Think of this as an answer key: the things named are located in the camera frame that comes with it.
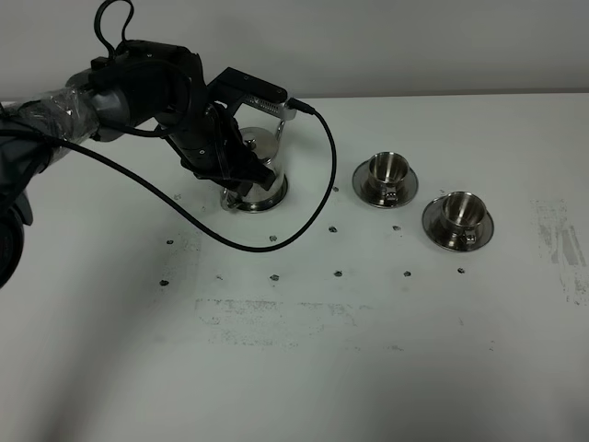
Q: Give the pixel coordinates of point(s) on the rear stainless steel teacup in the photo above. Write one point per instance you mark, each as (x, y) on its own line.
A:
(387, 176)

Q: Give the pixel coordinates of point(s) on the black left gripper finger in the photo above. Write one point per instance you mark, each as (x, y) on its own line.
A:
(243, 169)

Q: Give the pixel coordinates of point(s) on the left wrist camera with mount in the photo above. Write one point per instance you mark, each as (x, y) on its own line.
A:
(235, 88)

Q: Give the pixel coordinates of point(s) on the front stainless steel saucer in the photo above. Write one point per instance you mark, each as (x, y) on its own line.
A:
(435, 231)

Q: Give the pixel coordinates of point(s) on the front stainless steel teacup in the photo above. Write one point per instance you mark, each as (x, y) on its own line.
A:
(463, 214)

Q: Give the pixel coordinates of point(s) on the stainless steel teacup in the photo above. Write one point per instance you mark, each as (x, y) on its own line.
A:
(387, 176)
(463, 214)

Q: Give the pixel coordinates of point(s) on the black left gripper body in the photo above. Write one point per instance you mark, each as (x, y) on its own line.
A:
(157, 90)

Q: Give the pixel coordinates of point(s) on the stainless steel teapot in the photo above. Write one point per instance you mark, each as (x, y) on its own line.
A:
(266, 146)

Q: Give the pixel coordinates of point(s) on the round steel teapot coaster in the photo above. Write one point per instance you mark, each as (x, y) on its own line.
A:
(257, 199)

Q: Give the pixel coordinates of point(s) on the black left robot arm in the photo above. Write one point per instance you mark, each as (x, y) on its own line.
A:
(34, 135)

